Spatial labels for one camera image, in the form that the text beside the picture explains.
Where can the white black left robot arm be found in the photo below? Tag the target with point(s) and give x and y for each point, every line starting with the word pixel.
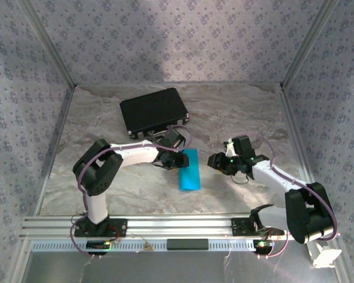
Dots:
pixel 135 153

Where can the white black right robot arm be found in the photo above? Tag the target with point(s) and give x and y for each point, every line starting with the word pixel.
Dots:
pixel 271 175

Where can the black hard case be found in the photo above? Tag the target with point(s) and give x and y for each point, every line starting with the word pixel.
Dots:
pixel 153 113

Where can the black rectangular block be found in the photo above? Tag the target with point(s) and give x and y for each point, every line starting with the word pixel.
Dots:
pixel 187 244

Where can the right controller board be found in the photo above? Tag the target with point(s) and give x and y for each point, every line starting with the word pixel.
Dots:
pixel 264 244

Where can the controller board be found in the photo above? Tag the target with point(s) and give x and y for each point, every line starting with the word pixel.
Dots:
pixel 98 245
pixel 264 244

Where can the small beige tag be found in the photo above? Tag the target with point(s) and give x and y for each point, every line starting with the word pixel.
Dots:
pixel 148 247

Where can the left controller board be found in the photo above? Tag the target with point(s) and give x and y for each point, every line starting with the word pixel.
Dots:
pixel 98 245

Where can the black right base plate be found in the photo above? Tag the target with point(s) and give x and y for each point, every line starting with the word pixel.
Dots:
pixel 239 227

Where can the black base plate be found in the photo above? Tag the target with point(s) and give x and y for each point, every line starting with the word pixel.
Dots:
pixel 119 227
pixel 239 227

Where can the aluminium frame bar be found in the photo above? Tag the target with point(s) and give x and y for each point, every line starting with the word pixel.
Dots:
pixel 54 147
pixel 346 275
pixel 298 141
pixel 20 265

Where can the aluminium mounting rail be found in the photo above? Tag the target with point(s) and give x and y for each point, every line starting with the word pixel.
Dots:
pixel 180 227

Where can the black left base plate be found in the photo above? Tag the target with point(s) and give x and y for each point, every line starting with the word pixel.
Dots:
pixel 119 227

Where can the white plastic bracket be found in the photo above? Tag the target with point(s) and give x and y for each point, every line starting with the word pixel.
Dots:
pixel 324 256

